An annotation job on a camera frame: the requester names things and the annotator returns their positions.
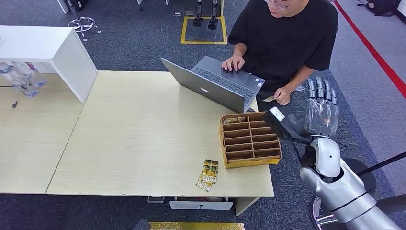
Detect person's left hand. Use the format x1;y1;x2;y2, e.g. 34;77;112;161
273;87;293;106

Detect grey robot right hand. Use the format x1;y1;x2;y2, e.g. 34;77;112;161
304;76;340;138

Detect person's right hand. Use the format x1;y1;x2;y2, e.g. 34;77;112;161
222;54;246;72

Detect brown compartment card box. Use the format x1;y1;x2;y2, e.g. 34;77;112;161
219;112;282;170

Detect patterned card in box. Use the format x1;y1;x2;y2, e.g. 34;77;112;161
222;117;247;125

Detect person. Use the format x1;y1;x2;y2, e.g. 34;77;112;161
222;0;339;116

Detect person's eyeglasses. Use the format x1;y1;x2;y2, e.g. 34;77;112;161
263;0;297;11

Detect yellow hotel key card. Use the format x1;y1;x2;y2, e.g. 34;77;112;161
203;159;219;175
196;177;213;192
199;168;218;184

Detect grey laptop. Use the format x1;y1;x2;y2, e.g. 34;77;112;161
159;55;266;114

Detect yellow floor tape square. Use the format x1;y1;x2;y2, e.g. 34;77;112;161
180;16;228;46

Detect black robot foot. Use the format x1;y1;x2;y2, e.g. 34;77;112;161
207;0;219;32
192;0;203;29

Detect black stand pole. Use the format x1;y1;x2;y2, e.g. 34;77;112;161
357;151;406;177

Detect black round stand base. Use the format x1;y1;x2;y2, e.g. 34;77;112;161
342;158;377;194

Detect red floor tape line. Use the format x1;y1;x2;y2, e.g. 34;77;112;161
333;0;406;100

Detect chrome round base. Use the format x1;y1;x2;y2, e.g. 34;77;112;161
310;196;339;230

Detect grey thick pole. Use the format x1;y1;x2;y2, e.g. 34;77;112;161
375;194;406;214

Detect beige desk leg panel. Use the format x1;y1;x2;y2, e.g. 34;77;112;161
235;197;261;217

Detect dark backpack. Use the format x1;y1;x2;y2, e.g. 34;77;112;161
364;0;402;17

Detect white desk drawer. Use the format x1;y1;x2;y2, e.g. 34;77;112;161
169;196;234;211

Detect chrome chair star base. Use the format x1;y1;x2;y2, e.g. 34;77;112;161
67;17;102;43

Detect clear plastic water bottle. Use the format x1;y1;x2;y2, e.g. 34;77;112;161
0;62;39;98
13;62;47;89

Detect white desk shelf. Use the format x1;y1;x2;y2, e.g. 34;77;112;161
0;26;98;103

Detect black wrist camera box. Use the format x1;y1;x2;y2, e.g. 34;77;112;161
262;106;313;145

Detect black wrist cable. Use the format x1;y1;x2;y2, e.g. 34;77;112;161
289;139;303;163

